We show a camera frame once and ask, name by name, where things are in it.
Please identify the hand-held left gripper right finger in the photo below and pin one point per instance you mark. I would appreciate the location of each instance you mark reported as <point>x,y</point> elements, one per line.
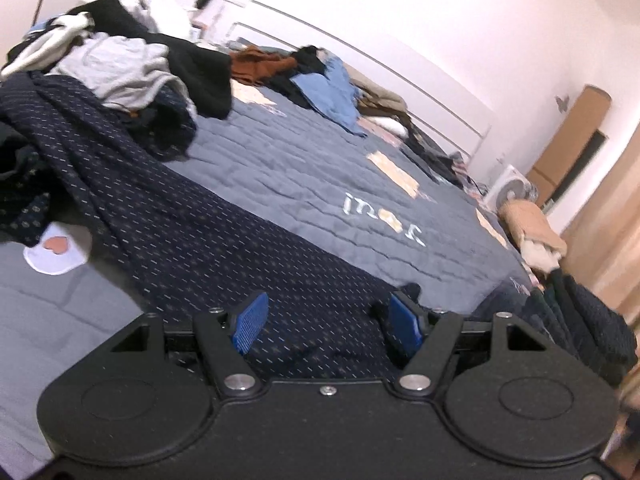
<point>405,322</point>

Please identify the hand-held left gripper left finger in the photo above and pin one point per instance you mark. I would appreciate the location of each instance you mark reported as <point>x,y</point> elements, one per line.
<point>250,325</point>

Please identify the navy dotted orange-lined top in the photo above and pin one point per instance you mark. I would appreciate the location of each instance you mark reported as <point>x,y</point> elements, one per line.
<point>175,240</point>

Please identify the stack of folded clothes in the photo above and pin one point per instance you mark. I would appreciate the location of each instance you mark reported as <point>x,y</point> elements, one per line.
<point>585,320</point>

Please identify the grey-blue printed quilt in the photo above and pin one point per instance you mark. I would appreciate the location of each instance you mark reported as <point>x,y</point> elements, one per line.
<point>350,170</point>

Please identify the dark grey pants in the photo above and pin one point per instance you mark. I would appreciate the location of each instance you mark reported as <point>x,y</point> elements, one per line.
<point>430,157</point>

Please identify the white box fan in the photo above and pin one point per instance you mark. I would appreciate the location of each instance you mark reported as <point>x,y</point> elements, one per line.
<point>507,187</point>

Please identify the white pillow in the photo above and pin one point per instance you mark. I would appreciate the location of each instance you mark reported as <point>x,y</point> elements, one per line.
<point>392,126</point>

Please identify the white headboard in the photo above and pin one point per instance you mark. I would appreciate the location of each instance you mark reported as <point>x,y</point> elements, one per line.
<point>425,110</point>

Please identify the beige curtain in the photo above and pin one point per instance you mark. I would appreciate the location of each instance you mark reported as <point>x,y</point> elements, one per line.
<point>610,250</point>

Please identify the khaki garment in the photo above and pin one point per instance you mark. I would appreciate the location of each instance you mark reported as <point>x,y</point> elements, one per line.
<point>380,97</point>

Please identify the blue denim shirt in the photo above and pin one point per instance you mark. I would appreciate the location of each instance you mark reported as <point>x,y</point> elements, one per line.
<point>330,90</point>

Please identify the navy square-print garment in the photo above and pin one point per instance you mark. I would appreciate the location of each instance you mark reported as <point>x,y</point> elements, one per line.
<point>25,210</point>

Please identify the rust brown garment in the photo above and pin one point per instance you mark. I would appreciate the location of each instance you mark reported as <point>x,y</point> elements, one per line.
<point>260,66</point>

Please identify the black crumpled garment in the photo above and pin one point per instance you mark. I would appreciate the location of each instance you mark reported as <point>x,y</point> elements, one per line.
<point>305,57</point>

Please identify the light grey garment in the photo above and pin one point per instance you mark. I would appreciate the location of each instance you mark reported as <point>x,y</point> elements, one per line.
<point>120,67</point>

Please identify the white garment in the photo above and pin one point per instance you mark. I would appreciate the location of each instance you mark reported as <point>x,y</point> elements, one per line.
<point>155,10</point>

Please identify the blue striped garment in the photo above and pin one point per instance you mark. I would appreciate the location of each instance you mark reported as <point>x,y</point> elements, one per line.
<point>42,27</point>

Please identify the butterfly wall sticker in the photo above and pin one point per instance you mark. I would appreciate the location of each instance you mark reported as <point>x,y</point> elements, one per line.
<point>562,104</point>

